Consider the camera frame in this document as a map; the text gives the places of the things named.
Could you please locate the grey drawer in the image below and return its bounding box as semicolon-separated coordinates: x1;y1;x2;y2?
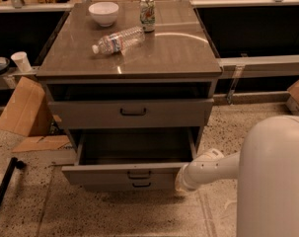
48;99;213;129
62;127;196;192

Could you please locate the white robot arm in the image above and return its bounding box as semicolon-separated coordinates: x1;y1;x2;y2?
176;116;299;237

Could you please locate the grey top drawer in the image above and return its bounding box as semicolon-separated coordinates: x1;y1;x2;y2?
48;99;213;129

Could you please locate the clear plastic water bottle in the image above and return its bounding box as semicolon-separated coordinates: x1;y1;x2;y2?
92;27;145;54

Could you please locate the flat cardboard sheet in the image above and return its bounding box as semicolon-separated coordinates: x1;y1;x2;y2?
13;135;69;153

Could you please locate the white ceramic bowl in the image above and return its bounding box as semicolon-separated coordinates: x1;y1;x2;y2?
89;2;119;27

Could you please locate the brown cardboard box left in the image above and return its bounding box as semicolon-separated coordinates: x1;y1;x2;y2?
0;77;52;136

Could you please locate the white paper cup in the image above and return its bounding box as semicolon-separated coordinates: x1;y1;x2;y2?
11;51;32;72

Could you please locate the black metal stand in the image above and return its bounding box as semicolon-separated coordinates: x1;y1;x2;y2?
0;157;26;206

